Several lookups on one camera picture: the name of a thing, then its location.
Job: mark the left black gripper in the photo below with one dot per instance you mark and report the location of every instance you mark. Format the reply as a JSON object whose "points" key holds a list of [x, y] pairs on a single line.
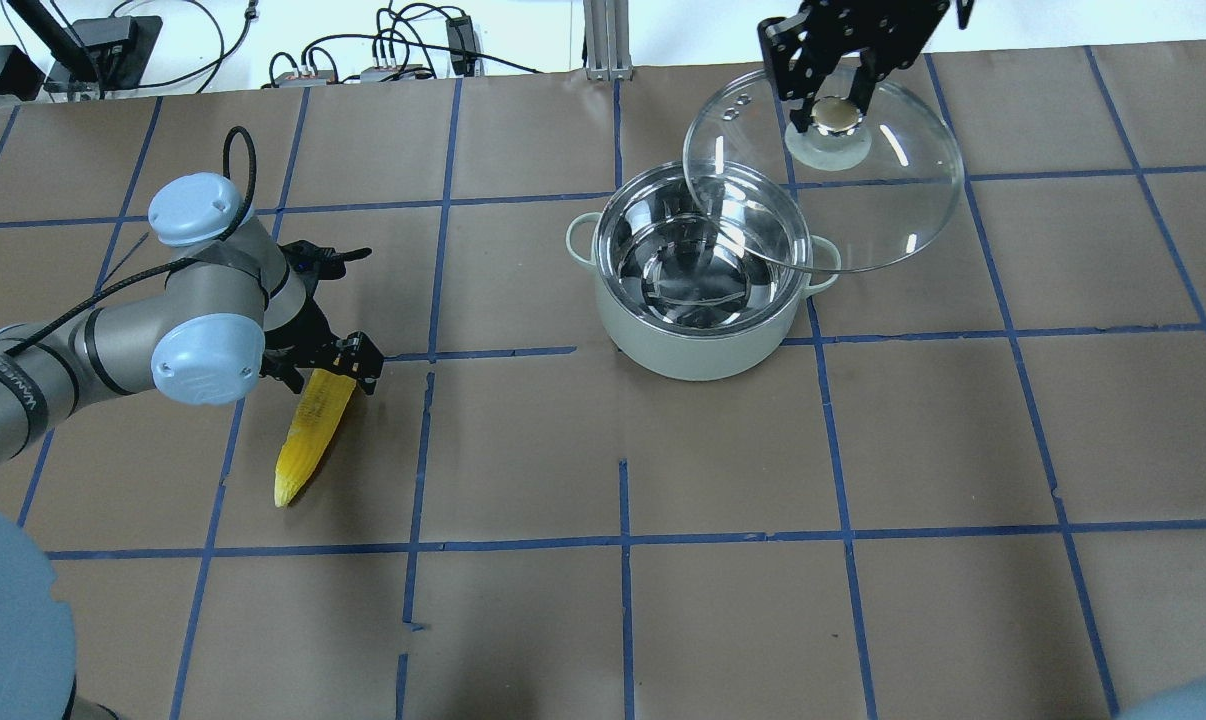
{"points": [[297, 337]]}

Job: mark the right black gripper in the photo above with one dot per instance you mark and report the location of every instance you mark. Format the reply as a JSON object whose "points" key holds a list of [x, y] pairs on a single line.
{"points": [[856, 27]]}

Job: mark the yellow corn cob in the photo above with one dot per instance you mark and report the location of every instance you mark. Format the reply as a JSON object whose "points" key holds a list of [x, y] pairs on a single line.
{"points": [[311, 429]]}

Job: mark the glass pot lid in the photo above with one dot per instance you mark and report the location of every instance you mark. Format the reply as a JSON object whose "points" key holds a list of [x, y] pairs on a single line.
{"points": [[825, 188]]}

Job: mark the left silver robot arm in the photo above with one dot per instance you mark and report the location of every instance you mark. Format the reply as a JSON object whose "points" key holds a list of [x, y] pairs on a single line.
{"points": [[236, 306]]}

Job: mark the pale green cooking pot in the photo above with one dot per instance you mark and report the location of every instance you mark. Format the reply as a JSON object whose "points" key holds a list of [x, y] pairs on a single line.
{"points": [[699, 271]]}

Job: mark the grey usb hub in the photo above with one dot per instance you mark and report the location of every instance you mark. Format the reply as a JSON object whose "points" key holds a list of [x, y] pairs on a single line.
{"points": [[305, 77], [390, 73]]}

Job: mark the black power adapter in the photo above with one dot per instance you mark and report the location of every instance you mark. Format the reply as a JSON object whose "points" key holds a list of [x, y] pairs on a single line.
{"points": [[463, 45]]}

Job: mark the black monitor stand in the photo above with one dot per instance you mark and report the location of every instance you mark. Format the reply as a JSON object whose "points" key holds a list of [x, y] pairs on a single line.
{"points": [[96, 55]]}

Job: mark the brown paper table cover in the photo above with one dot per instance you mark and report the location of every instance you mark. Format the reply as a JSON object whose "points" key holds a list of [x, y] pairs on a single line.
{"points": [[968, 486]]}

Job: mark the aluminium frame post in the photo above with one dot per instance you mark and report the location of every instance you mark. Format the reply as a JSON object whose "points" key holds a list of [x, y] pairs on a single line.
{"points": [[607, 54]]}

